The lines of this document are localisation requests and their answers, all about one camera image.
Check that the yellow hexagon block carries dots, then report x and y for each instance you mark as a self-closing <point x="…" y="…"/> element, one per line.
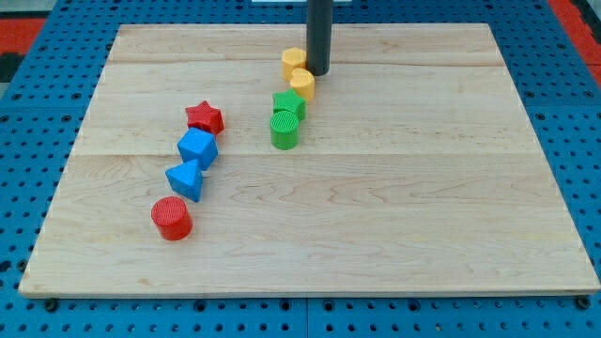
<point x="292" y="58"/>

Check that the green cylinder block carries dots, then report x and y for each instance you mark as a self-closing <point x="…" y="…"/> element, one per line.
<point x="284" y="130"/>

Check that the green star block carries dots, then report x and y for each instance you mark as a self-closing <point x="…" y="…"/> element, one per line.
<point x="289" y="101"/>

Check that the yellow heart block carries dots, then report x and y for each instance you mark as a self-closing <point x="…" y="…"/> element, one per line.
<point x="303" y="82"/>

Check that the blue cube block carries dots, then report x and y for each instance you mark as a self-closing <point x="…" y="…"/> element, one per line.
<point x="199" y="145"/>

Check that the red star block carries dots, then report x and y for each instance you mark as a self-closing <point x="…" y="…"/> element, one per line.
<point x="205" y="117"/>

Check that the blue triangle block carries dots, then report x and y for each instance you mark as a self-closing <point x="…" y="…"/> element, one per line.
<point x="186" y="179"/>

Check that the light wooden board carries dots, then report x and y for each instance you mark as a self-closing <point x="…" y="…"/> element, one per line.
<point x="418" y="174"/>

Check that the red cylinder block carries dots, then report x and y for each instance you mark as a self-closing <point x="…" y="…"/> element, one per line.
<point x="172" y="218"/>

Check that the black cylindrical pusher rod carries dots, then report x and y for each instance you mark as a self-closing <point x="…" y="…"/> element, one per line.
<point x="318" y="36"/>

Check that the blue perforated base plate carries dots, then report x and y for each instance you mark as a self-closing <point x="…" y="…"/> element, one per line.
<point x="45" y="104"/>

